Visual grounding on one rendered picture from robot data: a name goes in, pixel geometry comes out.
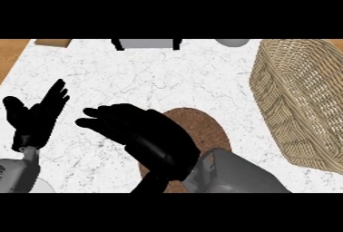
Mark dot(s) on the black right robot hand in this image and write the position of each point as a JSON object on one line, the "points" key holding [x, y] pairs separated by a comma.
{"points": [[146, 133]]}

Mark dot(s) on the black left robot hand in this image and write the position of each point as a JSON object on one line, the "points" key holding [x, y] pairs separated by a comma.
{"points": [[37, 116]]}

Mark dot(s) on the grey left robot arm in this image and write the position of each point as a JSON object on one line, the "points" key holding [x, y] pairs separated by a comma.
{"points": [[19, 172]]}

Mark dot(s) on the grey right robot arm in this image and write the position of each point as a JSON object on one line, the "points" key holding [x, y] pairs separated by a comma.
{"points": [[232, 173]]}

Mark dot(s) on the brown round placemat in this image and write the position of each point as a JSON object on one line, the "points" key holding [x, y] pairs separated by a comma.
{"points": [[206, 130]]}

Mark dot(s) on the tan wicker basket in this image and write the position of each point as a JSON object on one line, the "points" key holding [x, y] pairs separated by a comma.
{"points": [[299, 102]]}

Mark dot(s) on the brown wooden board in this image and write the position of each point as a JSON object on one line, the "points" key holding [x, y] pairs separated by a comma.
{"points": [[52, 42]]}

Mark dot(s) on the grey appliance with black legs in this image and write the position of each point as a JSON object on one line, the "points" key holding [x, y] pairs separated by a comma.
{"points": [[146, 43]]}

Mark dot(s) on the pale grey round object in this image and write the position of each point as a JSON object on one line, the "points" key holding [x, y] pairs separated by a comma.
{"points": [[232, 42]]}

